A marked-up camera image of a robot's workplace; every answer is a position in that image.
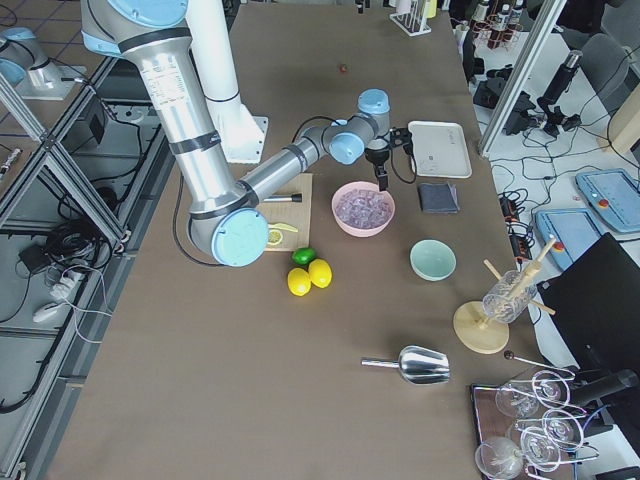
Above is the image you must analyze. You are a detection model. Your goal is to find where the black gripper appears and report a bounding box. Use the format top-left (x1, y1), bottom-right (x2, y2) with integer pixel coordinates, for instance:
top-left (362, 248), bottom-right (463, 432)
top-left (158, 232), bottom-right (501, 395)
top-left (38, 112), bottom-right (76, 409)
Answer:
top-left (364, 138), bottom-right (389, 191)

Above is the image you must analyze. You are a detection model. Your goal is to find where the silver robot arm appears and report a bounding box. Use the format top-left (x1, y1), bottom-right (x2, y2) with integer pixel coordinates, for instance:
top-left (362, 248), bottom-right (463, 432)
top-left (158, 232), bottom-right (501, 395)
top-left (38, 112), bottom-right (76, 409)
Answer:
top-left (1, 27), bottom-right (62, 91)
top-left (81, 1), bottom-right (390, 267)

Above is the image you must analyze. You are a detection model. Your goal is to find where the pile of clear ice cubes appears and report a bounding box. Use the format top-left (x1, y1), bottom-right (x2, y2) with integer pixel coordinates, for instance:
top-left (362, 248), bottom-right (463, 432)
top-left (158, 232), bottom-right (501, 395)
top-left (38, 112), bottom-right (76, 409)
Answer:
top-left (334, 188), bottom-right (393, 230)

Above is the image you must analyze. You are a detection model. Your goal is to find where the wooden cup stand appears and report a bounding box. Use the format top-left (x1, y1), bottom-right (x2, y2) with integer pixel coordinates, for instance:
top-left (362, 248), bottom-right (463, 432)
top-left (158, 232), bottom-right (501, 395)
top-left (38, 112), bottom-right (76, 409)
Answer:
top-left (453, 236), bottom-right (556, 354)

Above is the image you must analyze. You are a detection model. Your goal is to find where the metal ice scoop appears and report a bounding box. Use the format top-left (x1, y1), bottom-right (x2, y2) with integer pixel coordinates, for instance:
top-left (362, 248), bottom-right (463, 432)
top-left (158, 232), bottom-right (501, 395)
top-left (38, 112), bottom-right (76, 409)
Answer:
top-left (361, 345), bottom-right (450, 385)

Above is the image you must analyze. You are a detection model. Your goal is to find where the pink bowl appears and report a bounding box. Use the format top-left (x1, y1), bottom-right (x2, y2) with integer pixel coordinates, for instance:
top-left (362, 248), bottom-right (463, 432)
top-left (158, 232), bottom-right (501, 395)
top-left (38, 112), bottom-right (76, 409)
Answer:
top-left (331, 181), bottom-right (395, 238)

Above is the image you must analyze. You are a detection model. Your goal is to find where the grey folded cloth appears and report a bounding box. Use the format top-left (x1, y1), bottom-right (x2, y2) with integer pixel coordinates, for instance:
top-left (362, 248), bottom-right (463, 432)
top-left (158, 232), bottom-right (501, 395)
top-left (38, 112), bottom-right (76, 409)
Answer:
top-left (418, 183), bottom-right (460, 214)

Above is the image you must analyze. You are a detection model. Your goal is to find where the cream rabbit tray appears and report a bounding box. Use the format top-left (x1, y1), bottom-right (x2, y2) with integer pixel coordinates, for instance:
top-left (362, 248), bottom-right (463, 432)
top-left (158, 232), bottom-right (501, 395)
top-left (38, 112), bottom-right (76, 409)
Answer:
top-left (408, 120), bottom-right (472, 179)

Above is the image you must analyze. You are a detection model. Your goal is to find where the steel muddler black tip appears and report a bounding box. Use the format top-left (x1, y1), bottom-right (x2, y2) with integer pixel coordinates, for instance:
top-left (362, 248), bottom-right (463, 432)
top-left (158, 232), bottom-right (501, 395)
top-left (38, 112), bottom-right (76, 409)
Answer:
top-left (263, 192), bottom-right (303, 203)

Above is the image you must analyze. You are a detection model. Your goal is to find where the wooden cutting board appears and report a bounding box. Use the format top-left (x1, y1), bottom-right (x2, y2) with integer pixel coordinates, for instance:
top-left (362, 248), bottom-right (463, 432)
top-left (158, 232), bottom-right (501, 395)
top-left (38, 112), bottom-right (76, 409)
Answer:
top-left (257, 173), bottom-right (313, 252)

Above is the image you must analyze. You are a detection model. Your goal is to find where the green bowl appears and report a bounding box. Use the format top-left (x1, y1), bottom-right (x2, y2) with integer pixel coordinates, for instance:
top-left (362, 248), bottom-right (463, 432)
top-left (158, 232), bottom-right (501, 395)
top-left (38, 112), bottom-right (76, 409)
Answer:
top-left (409, 239), bottom-right (457, 281)

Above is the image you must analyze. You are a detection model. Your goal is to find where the green lime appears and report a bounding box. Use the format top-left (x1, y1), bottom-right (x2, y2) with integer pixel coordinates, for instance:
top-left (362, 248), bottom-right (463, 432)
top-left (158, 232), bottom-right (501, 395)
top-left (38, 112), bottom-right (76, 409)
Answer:
top-left (291, 247), bottom-right (317, 266)

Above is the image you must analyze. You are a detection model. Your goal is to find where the yellow lemon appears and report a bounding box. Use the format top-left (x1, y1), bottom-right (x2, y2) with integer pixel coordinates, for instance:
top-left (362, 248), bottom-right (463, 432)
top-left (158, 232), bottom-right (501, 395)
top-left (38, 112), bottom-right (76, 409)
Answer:
top-left (287, 267), bottom-right (312, 297)
top-left (308, 258), bottom-right (333, 288)

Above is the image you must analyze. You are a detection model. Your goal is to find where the lemon slice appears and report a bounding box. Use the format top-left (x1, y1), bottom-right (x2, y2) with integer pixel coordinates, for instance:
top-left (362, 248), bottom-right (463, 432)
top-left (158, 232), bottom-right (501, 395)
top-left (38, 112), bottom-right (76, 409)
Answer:
top-left (267, 229), bottom-right (283, 247)

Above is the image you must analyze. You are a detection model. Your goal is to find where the clear glass on stand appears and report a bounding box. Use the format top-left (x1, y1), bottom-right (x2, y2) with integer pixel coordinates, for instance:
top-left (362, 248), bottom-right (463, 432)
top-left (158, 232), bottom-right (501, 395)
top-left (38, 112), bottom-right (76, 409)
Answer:
top-left (482, 270), bottom-right (536, 324)

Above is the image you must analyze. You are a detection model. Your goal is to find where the blue teach pendant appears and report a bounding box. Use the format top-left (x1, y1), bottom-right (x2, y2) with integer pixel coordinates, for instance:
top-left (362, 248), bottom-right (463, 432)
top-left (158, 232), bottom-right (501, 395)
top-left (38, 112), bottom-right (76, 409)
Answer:
top-left (534, 208), bottom-right (605, 271)
top-left (575, 168), bottom-right (639, 233)

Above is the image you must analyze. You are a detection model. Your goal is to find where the black monitor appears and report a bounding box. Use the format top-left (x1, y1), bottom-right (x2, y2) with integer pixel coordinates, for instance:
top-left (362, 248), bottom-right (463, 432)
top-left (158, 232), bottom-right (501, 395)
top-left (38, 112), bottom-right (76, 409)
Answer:
top-left (537, 233), bottom-right (639, 372)

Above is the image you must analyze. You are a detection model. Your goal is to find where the wine glass rack tray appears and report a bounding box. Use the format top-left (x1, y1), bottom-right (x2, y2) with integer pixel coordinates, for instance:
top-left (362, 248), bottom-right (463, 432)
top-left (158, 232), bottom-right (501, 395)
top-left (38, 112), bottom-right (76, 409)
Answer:
top-left (470, 367), bottom-right (600, 479)

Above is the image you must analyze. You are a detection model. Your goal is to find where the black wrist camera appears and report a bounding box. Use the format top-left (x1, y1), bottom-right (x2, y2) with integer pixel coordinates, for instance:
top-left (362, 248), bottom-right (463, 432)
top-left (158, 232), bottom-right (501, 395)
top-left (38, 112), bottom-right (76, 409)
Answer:
top-left (390, 128), bottom-right (414, 157)

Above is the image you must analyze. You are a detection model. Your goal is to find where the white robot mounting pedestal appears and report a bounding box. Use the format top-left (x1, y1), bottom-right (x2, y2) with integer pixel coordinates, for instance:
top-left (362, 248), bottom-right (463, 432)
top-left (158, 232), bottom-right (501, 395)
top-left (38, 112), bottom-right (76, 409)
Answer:
top-left (186, 0), bottom-right (268, 164)

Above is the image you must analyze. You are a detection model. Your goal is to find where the white wire cup rack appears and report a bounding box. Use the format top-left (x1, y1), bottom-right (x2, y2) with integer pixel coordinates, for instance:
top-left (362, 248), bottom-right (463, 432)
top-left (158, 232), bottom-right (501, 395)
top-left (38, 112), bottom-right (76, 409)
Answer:
top-left (389, 0), bottom-right (431, 37)

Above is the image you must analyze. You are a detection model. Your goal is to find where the aluminium frame post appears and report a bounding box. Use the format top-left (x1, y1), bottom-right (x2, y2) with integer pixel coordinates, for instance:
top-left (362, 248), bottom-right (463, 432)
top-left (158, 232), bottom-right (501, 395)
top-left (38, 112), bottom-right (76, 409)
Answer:
top-left (478, 0), bottom-right (566, 158)

